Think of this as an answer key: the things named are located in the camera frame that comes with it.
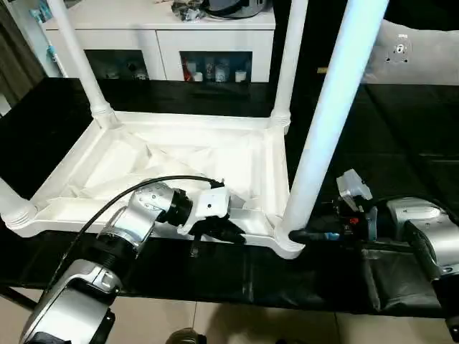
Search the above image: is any white plastic table leg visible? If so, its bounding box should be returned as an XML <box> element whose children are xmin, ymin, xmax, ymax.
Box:
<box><xmin>46</xmin><ymin>0</ymin><xmax>123</xmax><ymax>130</ymax></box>
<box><xmin>269</xmin><ymin>0</ymin><xmax>308</xmax><ymax>126</ymax></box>
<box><xmin>0</xmin><ymin>177</ymin><xmax>39</xmax><ymax>232</ymax></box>
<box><xmin>274</xmin><ymin>0</ymin><xmax>390</xmax><ymax>252</ymax></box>

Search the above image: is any brown rounded robot part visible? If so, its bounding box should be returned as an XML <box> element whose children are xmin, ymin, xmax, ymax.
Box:
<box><xmin>168</xmin><ymin>328</ymin><xmax>207</xmax><ymax>344</ymax></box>

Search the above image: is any black cabinet gold label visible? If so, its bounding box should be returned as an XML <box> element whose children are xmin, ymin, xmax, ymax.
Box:
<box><xmin>274</xmin><ymin>0</ymin><xmax>384</xmax><ymax>108</ymax></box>

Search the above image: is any white cabinet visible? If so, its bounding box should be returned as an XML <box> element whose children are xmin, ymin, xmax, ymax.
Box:
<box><xmin>44</xmin><ymin>0</ymin><xmax>277</xmax><ymax>82</ymax></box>

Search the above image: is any black bundle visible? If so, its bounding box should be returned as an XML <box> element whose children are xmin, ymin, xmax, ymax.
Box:
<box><xmin>171</xmin><ymin>0</ymin><xmax>207</xmax><ymax>22</ymax></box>

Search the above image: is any dark helmet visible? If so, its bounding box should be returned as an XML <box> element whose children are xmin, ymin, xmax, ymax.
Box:
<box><xmin>206</xmin><ymin>0</ymin><xmax>268</xmax><ymax>19</ymax></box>

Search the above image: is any light blue hanging strip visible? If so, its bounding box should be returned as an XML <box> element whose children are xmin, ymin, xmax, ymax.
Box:
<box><xmin>28</xmin><ymin>0</ymin><xmax>60</xmax><ymax>78</ymax></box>

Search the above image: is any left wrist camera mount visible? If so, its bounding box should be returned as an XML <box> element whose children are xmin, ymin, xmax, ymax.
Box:
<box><xmin>177</xmin><ymin>188</ymin><xmax>232</xmax><ymax>236</ymax></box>

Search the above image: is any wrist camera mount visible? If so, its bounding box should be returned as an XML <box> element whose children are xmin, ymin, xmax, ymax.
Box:
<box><xmin>336</xmin><ymin>168</ymin><xmax>378</xmax><ymax>241</ymax></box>
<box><xmin>177</xmin><ymin>188</ymin><xmax>232</xmax><ymax>236</ymax></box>

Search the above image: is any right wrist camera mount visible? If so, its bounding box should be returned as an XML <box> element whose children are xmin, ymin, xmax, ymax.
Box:
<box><xmin>336</xmin><ymin>168</ymin><xmax>378</xmax><ymax>241</ymax></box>

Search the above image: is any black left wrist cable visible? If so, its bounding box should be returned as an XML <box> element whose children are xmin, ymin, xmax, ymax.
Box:
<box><xmin>42</xmin><ymin>175</ymin><xmax>225</xmax><ymax>295</ymax></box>

